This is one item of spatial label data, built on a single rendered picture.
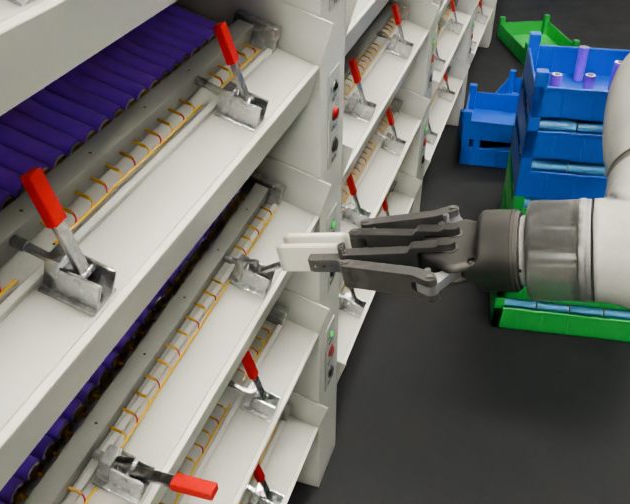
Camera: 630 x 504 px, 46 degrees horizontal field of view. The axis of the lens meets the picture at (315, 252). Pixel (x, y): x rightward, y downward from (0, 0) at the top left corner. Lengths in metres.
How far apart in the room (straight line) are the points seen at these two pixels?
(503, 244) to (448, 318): 0.96
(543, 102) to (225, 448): 0.79
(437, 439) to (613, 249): 0.79
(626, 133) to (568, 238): 0.13
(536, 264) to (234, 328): 0.30
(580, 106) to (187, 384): 0.88
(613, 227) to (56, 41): 0.44
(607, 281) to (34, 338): 0.44
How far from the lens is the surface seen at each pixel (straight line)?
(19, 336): 0.48
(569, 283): 0.65
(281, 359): 0.99
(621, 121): 0.74
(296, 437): 1.15
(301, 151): 0.88
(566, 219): 0.65
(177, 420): 0.67
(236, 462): 0.88
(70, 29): 0.42
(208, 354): 0.72
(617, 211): 0.65
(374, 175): 1.37
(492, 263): 0.66
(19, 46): 0.39
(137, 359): 0.68
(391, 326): 1.57
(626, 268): 0.64
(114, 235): 0.54
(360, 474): 1.31
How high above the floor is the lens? 1.04
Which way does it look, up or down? 36 degrees down
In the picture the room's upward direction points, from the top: straight up
